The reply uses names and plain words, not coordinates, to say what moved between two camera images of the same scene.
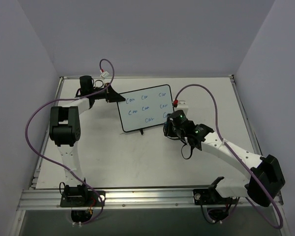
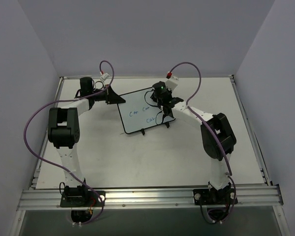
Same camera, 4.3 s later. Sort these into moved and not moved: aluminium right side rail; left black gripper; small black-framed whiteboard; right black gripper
Moved: right black gripper
Not moved: small black-framed whiteboard; left black gripper; aluminium right side rail
